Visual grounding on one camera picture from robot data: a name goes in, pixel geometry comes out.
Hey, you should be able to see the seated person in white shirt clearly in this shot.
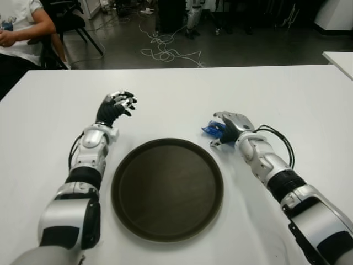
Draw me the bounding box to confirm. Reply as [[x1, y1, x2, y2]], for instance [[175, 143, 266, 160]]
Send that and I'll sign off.
[[0, 0, 71, 102]]

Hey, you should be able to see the black floor cabinet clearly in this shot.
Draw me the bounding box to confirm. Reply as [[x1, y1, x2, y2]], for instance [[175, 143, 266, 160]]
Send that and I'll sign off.
[[156, 0, 191, 33]]

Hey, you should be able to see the black office chair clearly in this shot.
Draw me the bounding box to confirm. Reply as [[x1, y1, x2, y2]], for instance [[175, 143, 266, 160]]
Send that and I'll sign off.
[[27, 0, 105, 70]]

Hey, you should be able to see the white board panel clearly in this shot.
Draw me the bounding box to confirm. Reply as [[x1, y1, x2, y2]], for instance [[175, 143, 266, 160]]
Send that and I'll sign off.
[[81, 0, 102, 19]]

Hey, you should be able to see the white side table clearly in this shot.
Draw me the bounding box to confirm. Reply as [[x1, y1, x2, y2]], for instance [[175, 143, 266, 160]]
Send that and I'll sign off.
[[322, 51, 353, 83]]

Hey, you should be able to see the folded metal stand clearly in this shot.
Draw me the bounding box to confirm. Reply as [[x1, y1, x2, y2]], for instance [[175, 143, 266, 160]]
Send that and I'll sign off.
[[281, 2, 300, 28]]

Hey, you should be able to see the round dark brown tray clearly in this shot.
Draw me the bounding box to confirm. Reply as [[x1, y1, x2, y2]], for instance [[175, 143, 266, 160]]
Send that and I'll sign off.
[[111, 137, 224, 243]]

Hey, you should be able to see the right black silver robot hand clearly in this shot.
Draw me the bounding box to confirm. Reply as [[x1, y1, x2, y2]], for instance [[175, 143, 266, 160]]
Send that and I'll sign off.
[[210, 110, 256, 148]]

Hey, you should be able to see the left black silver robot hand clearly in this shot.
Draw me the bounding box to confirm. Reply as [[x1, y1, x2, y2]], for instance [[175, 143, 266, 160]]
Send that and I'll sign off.
[[95, 90, 138, 128]]

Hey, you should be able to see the blue Oreo cookie packet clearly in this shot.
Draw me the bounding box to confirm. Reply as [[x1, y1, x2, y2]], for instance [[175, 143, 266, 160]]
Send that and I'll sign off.
[[200, 119, 227, 137]]

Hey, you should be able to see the tangled white floor cable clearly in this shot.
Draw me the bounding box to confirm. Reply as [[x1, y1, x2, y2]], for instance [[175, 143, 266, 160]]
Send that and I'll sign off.
[[138, 16, 207, 68]]

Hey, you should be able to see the white cabinet with black base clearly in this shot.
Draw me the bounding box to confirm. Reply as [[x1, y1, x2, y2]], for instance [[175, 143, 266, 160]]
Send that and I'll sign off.
[[314, 0, 353, 36]]

